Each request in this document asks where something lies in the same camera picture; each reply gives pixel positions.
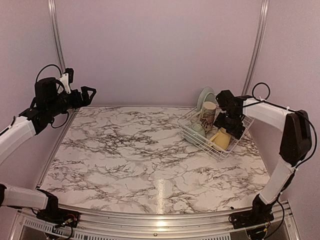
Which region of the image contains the white wire dish rack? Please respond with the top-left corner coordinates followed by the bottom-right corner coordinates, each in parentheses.
top-left (177, 106), bottom-right (254, 162)

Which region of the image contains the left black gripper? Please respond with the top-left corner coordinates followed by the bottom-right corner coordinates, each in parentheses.
top-left (47, 85), bottom-right (96, 117)

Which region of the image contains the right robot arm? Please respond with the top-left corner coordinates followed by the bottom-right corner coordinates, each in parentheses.
top-left (214, 90), bottom-right (317, 228)

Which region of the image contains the aluminium frame post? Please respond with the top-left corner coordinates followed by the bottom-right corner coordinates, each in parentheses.
top-left (242, 0), bottom-right (270, 95)
top-left (47, 0), bottom-right (66, 72)

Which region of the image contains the front aluminium rail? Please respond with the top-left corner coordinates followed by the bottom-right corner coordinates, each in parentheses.
top-left (9, 203), bottom-right (301, 240)

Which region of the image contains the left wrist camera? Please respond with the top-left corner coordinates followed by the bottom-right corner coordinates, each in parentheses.
top-left (59, 68), bottom-right (74, 94)

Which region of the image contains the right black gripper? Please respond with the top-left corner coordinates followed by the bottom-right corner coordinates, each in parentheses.
top-left (213, 110), bottom-right (245, 140)

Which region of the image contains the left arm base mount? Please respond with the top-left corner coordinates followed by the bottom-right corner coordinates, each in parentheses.
top-left (36, 208), bottom-right (80, 228)

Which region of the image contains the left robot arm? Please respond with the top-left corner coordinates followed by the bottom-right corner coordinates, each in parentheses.
top-left (0, 68), bottom-right (97, 223)

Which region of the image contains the left aluminium frame post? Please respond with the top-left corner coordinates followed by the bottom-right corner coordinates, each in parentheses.
top-left (47, 0), bottom-right (66, 72)

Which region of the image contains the beige patterned mug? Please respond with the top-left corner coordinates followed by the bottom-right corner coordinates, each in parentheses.
top-left (199, 101), bottom-right (217, 132)

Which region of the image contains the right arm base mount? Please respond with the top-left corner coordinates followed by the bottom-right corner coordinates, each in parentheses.
top-left (228, 210), bottom-right (275, 229)

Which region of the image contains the right aluminium frame post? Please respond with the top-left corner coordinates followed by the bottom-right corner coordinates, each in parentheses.
top-left (242, 0), bottom-right (270, 95)

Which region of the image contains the green floral plate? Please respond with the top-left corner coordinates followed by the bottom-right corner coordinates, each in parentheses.
top-left (196, 86), bottom-right (217, 111)

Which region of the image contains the green bowl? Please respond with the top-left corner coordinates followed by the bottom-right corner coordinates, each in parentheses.
top-left (183, 123), bottom-right (206, 145)

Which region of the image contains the yellow mug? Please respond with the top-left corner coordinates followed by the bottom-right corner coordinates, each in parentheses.
top-left (209, 127), bottom-right (231, 151)

